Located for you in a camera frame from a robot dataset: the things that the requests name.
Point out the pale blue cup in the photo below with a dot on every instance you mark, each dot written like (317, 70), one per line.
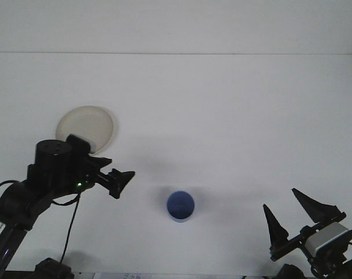
(180, 206)

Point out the pale round plate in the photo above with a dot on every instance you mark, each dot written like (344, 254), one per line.
(85, 122)

